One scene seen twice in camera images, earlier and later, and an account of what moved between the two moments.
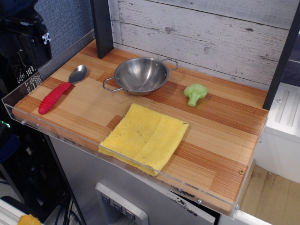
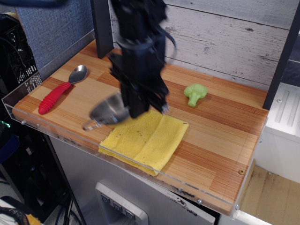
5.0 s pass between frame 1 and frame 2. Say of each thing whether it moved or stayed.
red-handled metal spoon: stayed
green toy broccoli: stayed
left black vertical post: stayed
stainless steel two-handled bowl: moved
